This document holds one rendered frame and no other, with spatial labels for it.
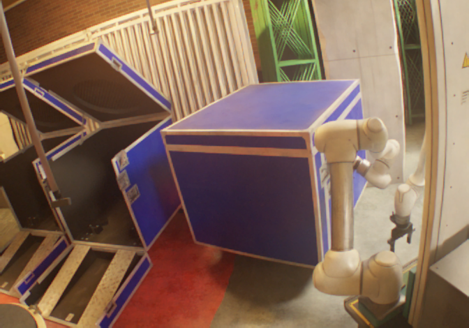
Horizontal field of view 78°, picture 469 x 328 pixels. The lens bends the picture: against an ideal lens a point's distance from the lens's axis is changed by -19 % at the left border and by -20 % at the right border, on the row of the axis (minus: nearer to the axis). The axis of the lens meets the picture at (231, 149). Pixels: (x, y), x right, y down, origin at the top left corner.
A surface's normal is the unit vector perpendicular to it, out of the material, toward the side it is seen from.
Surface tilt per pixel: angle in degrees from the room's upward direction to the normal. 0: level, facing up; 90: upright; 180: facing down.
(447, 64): 90
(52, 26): 90
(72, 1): 90
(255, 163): 90
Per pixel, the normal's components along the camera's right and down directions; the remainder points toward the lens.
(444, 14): 0.32, 0.27
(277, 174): -0.54, 0.40
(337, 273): -0.42, -0.13
